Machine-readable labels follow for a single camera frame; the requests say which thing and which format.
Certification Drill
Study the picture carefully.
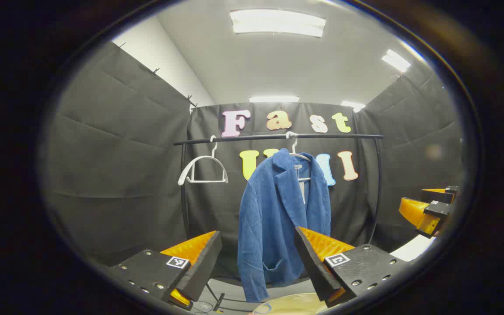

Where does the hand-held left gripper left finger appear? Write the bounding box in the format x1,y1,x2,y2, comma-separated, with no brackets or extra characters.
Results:
105,231,223,311

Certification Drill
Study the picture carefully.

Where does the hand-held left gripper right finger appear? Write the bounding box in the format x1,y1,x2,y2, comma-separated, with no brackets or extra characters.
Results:
294,226,410,308

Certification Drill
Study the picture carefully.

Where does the beige laundry hamper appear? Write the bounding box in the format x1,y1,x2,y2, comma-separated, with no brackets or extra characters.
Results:
250,292,329,315

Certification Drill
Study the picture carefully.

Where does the blue corduroy jacket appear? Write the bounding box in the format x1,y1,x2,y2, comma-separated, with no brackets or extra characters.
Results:
237,148,332,303

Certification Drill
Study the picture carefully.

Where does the white clothes hanger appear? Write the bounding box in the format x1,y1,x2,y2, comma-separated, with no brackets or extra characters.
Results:
285,131,313,183
178,135,229,186

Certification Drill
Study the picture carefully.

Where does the black clothes rack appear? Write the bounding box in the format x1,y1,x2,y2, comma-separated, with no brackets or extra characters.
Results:
173,133,385,312

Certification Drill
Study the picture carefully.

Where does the black backdrop cloth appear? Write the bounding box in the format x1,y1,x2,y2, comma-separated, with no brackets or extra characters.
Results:
42,42,465,280

